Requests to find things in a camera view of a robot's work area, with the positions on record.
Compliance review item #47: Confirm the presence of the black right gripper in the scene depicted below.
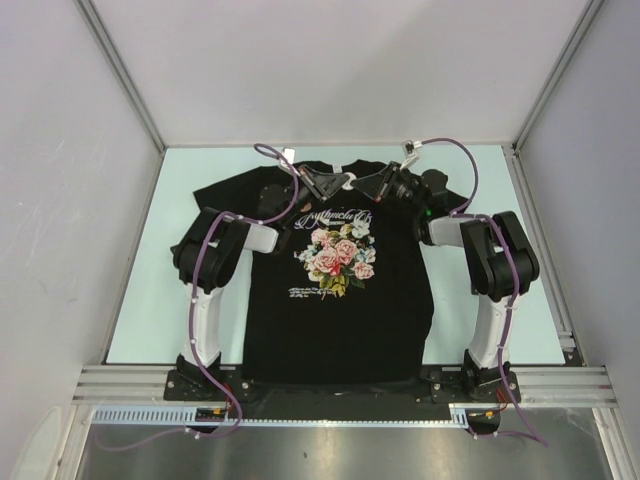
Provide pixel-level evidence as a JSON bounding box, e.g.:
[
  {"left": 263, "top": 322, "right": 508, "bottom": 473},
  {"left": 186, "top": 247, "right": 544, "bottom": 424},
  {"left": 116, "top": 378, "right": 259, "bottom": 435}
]
[{"left": 351, "top": 162, "right": 425, "bottom": 215}]

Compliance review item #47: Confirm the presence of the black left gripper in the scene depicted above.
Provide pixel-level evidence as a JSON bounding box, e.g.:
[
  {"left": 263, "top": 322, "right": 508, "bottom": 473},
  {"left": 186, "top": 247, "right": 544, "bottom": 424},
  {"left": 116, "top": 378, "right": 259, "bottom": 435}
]
[{"left": 279, "top": 165, "right": 349, "bottom": 226}]

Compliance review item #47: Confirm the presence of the round pale brooch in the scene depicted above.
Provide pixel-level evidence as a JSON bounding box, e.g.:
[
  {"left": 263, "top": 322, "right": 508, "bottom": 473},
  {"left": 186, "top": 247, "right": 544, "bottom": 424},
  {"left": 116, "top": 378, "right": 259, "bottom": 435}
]
[{"left": 341, "top": 172, "right": 357, "bottom": 191}]

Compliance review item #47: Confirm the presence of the black floral print t-shirt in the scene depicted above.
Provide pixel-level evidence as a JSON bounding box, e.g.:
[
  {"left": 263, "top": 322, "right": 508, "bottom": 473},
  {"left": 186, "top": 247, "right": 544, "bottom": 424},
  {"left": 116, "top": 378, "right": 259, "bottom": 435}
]
[{"left": 192, "top": 158, "right": 471, "bottom": 387}]

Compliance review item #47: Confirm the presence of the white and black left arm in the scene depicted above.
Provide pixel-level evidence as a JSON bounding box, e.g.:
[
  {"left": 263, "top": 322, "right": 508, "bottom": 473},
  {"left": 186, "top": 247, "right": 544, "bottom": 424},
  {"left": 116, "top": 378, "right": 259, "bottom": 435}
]
[{"left": 171, "top": 166, "right": 355, "bottom": 400}]

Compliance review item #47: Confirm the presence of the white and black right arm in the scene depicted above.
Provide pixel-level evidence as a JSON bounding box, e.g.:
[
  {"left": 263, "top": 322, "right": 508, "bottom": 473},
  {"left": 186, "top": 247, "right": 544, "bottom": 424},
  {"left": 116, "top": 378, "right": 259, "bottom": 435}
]
[{"left": 351, "top": 162, "right": 540, "bottom": 401}]

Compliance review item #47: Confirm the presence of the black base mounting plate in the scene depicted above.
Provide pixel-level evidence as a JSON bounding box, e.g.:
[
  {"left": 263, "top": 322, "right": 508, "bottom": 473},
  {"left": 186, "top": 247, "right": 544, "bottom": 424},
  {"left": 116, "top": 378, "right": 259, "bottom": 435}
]
[{"left": 163, "top": 365, "right": 521, "bottom": 404}]

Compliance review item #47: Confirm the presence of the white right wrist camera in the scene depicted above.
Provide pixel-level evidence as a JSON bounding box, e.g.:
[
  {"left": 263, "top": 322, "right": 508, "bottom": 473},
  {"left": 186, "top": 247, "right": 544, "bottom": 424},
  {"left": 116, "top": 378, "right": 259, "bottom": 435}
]
[{"left": 400, "top": 140, "right": 422, "bottom": 170}]

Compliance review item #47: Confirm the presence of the aluminium front rail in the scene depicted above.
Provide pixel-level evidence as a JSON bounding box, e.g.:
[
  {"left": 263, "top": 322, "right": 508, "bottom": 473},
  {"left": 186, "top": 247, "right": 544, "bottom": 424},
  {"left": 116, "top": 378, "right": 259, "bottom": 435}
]
[{"left": 72, "top": 365, "right": 618, "bottom": 408}]

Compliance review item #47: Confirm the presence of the white slotted cable duct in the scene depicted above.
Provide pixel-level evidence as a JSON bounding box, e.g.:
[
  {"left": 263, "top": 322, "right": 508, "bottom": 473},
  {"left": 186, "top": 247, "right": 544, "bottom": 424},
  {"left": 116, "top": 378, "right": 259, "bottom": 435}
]
[{"left": 93, "top": 405, "right": 469, "bottom": 429}]

